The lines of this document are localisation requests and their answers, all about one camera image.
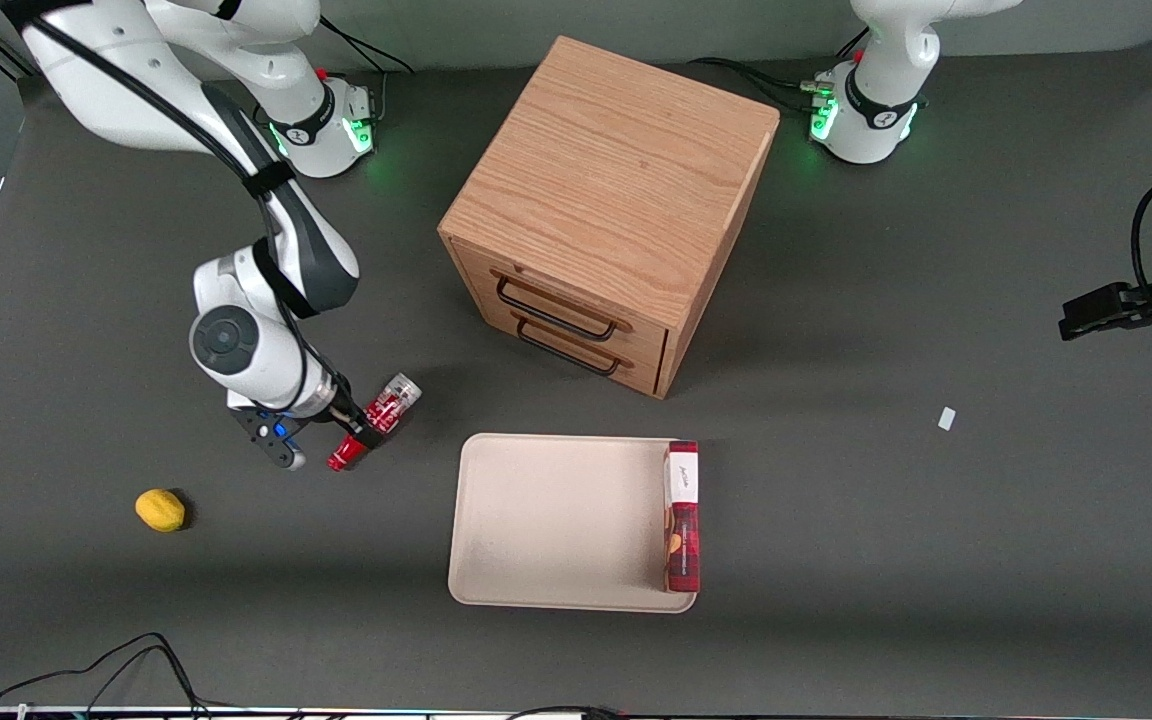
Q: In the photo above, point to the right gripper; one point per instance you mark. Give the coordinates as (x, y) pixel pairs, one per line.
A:
(345, 413)

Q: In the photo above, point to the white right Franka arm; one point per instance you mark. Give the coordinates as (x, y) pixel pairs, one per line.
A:
(236, 340)

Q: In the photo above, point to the wooden drawer cabinet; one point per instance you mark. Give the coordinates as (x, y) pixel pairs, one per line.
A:
(616, 170)

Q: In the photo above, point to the wooden drawer front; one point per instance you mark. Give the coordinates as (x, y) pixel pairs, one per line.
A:
(476, 268)
(648, 378)

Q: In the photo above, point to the red coke bottle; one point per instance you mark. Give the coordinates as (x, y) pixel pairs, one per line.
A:
(394, 398)

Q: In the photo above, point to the yellow lemon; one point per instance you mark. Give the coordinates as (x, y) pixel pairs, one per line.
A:
(160, 510)

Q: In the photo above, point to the beige plastic tray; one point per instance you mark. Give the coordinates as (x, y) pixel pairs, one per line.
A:
(556, 520)

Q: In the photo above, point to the red cookie box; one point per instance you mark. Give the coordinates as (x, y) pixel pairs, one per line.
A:
(683, 540)

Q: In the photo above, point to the small white sticker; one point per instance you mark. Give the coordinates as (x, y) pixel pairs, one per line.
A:
(947, 419)

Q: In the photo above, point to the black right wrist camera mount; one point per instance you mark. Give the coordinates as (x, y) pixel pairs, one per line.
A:
(271, 440)

